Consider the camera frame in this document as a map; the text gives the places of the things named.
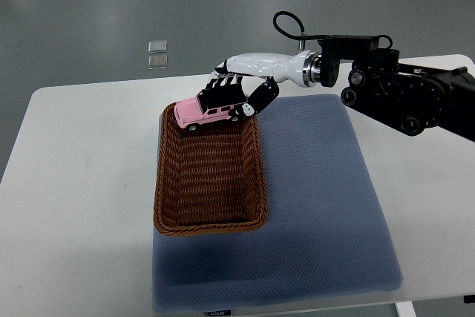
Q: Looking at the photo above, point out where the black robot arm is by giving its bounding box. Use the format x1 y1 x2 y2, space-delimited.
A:
200 35 474 140

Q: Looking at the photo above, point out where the white table leg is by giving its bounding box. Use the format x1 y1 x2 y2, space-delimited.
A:
395 301 416 317

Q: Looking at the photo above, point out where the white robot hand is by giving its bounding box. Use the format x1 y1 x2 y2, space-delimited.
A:
198 50 321 118

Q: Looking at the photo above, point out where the blue-grey textured mat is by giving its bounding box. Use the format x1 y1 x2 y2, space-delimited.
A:
152 94 403 313

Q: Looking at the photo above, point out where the pink toy car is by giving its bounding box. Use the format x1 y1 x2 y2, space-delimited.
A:
174 92 243 131

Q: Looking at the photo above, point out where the brown wicker basket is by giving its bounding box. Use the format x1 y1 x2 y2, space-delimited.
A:
153 104 268 236

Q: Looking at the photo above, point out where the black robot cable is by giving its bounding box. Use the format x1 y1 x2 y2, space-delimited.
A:
272 10 393 48

